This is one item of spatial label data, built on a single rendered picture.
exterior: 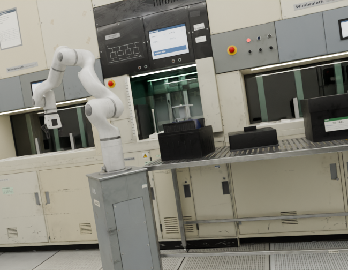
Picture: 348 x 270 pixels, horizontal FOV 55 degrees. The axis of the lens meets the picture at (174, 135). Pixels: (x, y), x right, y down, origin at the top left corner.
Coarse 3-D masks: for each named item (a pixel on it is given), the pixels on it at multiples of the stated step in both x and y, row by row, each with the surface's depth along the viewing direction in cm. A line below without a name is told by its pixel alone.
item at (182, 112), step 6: (180, 108) 213; (180, 114) 214; (186, 114) 215; (192, 120) 200; (198, 120) 222; (204, 120) 220; (168, 126) 208; (174, 126) 207; (180, 126) 205; (186, 126) 203; (192, 126) 202; (204, 126) 218
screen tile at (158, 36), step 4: (164, 32) 249; (152, 36) 252; (156, 36) 251; (160, 36) 250; (164, 36) 249; (152, 40) 252; (164, 40) 250; (152, 44) 252; (156, 44) 252; (160, 44) 251; (164, 44) 250; (156, 48) 252
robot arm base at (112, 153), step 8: (104, 144) 187; (112, 144) 187; (120, 144) 191; (104, 152) 188; (112, 152) 187; (120, 152) 190; (104, 160) 189; (112, 160) 187; (120, 160) 190; (104, 168) 190; (112, 168) 188; (120, 168) 189; (128, 168) 190
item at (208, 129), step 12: (168, 132) 205; (180, 132) 202; (192, 132) 199; (204, 132) 206; (168, 144) 206; (180, 144) 203; (192, 144) 200; (204, 144) 203; (168, 156) 207; (180, 156) 203; (192, 156) 200
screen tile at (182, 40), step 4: (180, 28) 246; (168, 32) 248; (172, 32) 247; (176, 32) 247; (180, 32) 246; (184, 32) 245; (180, 36) 246; (184, 36) 245; (172, 40) 248; (176, 40) 247; (180, 40) 246; (184, 40) 246; (172, 44) 248; (176, 44) 247
